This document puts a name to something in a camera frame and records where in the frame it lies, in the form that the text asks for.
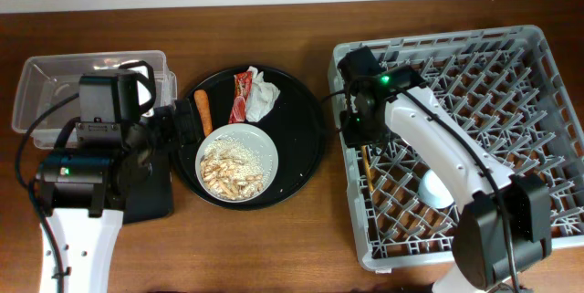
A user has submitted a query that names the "wooden chopstick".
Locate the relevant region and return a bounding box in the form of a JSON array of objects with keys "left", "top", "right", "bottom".
[{"left": 360, "top": 145, "right": 374, "bottom": 194}]

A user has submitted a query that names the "orange carrot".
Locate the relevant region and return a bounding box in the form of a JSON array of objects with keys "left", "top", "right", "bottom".
[{"left": 193, "top": 89, "right": 213, "bottom": 136}]

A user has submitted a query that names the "grey plate with food scraps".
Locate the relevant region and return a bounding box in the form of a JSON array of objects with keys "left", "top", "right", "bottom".
[{"left": 194, "top": 123, "right": 279, "bottom": 204}]

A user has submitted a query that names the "red snack wrapper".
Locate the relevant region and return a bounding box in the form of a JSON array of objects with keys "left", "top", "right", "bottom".
[{"left": 228, "top": 71, "right": 253, "bottom": 124}]

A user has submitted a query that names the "white tissue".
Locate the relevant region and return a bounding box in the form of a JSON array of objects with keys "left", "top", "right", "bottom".
[{"left": 245, "top": 67, "right": 280, "bottom": 122}]

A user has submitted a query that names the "light blue cup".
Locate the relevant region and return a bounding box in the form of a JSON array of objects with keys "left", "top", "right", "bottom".
[{"left": 418, "top": 170, "right": 454, "bottom": 209}]

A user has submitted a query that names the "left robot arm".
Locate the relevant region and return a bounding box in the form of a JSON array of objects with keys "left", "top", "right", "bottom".
[{"left": 15, "top": 60, "right": 196, "bottom": 292}]

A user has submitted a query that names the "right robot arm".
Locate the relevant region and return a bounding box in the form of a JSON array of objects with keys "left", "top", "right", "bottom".
[{"left": 337, "top": 47, "right": 552, "bottom": 292}]

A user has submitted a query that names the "grey dishwasher rack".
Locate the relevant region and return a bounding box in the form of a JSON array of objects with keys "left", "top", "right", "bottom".
[{"left": 342, "top": 26, "right": 583, "bottom": 273}]

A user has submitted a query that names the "black rectangular bin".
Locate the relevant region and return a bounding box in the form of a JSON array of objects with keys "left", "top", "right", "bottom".
[{"left": 123, "top": 152, "right": 174, "bottom": 225}]

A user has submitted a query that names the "round black tray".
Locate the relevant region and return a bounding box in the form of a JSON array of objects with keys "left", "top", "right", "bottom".
[{"left": 170, "top": 65, "right": 327, "bottom": 211}]

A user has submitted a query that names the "clear plastic bin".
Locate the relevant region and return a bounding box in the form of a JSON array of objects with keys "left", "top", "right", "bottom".
[{"left": 12, "top": 50, "right": 177, "bottom": 150}]

